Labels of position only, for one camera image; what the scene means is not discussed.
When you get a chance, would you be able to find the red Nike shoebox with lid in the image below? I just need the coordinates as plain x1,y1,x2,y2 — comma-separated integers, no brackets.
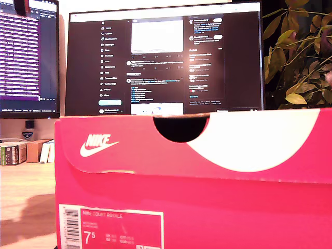
54,107,332,249

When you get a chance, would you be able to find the brown cardboard box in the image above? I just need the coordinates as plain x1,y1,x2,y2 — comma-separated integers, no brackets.
25,139,53,164

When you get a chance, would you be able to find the white slim box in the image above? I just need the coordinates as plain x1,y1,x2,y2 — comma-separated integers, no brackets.
48,140,56,163
39,142,50,164

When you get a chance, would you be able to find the computer monitor with purple text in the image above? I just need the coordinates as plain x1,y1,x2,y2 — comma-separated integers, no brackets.
0,0,61,119

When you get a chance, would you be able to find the blue shield badge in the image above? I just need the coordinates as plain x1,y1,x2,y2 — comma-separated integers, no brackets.
21,129,35,141

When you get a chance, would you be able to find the wide computer monitor, dark webpage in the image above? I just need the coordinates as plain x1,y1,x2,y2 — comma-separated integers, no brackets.
64,1,266,117

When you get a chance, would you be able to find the green leafy houseplant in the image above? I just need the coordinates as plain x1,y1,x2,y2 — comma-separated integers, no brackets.
262,0,332,112

